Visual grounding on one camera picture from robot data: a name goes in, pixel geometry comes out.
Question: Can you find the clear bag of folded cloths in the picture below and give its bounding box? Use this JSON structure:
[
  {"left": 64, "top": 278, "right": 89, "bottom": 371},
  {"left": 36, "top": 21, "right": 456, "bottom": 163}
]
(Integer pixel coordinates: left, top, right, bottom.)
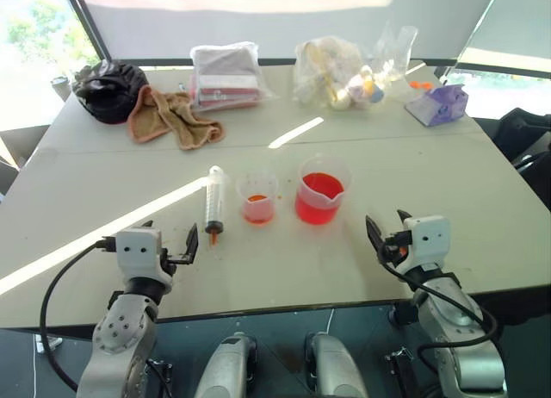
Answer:
[{"left": 187, "top": 40, "right": 279, "bottom": 112}]

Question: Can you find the black chair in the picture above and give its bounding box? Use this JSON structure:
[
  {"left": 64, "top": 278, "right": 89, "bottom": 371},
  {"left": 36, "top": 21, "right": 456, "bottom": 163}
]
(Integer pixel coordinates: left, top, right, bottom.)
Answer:
[{"left": 486, "top": 107, "right": 551, "bottom": 214}]

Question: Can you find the small beaker pink liquid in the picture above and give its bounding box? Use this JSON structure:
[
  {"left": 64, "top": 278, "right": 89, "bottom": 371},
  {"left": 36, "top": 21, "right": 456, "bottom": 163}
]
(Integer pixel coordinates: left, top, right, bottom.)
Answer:
[{"left": 235, "top": 169, "right": 280, "bottom": 226}]

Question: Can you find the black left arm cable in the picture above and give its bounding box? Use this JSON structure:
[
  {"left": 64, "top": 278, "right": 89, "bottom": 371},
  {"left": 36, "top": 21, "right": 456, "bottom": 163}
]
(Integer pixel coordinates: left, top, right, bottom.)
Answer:
[{"left": 39, "top": 239, "right": 118, "bottom": 393}]

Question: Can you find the white power strip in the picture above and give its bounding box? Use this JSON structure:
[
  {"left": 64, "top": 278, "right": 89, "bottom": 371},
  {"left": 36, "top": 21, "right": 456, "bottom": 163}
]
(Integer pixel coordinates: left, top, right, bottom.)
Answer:
[{"left": 34, "top": 333, "right": 64, "bottom": 354}]

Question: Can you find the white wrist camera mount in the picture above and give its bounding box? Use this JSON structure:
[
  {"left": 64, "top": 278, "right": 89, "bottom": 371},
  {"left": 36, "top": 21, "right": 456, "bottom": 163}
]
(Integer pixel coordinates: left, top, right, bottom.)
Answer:
[
  {"left": 115, "top": 227, "right": 164, "bottom": 283},
  {"left": 393, "top": 215, "right": 451, "bottom": 275}
]

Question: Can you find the large beaker red liquid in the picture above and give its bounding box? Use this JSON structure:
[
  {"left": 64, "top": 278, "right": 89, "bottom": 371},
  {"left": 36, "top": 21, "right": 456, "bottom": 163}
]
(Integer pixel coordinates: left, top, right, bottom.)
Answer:
[{"left": 294, "top": 154, "right": 353, "bottom": 223}]

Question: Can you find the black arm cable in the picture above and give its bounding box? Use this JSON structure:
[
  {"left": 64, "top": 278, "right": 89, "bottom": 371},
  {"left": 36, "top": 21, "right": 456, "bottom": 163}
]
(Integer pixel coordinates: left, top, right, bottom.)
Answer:
[
  {"left": 39, "top": 239, "right": 118, "bottom": 393},
  {"left": 384, "top": 259, "right": 499, "bottom": 361}
]

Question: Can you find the black crumpled plastic bag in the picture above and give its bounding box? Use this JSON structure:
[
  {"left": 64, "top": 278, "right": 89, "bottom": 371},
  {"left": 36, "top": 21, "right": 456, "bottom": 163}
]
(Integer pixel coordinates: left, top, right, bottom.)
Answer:
[{"left": 71, "top": 59, "right": 150, "bottom": 126}]

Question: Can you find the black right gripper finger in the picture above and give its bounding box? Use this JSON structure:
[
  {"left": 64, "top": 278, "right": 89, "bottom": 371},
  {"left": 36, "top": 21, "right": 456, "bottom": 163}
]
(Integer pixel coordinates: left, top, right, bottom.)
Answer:
[
  {"left": 365, "top": 215, "right": 387, "bottom": 261},
  {"left": 396, "top": 208, "right": 414, "bottom": 233}
]

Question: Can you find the silver rounded robot leg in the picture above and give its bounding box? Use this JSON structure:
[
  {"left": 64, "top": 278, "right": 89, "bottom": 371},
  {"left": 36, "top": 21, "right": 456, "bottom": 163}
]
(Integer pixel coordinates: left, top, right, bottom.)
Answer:
[
  {"left": 303, "top": 331, "right": 370, "bottom": 398},
  {"left": 194, "top": 331, "right": 259, "bottom": 398}
]

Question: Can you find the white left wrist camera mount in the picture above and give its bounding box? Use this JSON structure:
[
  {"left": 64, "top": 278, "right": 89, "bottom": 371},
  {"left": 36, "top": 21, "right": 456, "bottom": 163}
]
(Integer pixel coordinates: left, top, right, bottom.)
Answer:
[{"left": 115, "top": 227, "right": 164, "bottom": 283}]

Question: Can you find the clear plastic syringe orange tip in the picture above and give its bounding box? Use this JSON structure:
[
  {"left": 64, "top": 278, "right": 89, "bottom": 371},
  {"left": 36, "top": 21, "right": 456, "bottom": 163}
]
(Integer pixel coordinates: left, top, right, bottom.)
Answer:
[{"left": 203, "top": 165, "right": 226, "bottom": 248}]

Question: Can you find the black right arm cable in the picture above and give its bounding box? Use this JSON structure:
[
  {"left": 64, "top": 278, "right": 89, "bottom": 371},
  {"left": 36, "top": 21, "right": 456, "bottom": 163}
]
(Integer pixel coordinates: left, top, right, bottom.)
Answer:
[{"left": 384, "top": 259, "right": 499, "bottom": 361}]

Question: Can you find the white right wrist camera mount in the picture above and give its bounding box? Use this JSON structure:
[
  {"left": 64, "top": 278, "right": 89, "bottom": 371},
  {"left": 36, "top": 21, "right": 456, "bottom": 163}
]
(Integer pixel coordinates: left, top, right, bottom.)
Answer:
[{"left": 393, "top": 215, "right": 451, "bottom": 275}]

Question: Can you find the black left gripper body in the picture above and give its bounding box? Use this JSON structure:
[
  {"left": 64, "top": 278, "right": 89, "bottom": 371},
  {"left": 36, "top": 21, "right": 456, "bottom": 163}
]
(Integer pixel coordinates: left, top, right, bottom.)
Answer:
[{"left": 158, "top": 246, "right": 194, "bottom": 277}]

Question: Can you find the brown towel pink edge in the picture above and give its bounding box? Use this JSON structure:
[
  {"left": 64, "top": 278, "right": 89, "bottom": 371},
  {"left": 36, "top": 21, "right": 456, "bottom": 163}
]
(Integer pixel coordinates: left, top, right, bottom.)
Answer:
[{"left": 127, "top": 84, "right": 226, "bottom": 152}]

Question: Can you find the clear bag of plush toys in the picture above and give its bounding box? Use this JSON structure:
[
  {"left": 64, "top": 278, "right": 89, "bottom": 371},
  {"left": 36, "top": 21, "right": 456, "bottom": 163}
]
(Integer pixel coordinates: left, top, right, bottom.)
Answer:
[{"left": 292, "top": 35, "right": 388, "bottom": 112}]

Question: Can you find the purple cardboard box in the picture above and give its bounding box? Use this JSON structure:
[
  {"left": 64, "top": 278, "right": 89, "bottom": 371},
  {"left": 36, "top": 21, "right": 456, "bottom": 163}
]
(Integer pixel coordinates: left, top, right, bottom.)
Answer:
[{"left": 404, "top": 83, "right": 469, "bottom": 127}]

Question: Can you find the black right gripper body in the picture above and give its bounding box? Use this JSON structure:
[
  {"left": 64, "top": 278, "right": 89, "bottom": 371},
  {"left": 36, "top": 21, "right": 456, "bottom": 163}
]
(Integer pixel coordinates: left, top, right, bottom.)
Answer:
[{"left": 380, "top": 228, "right": 415, "bottom": 266}]

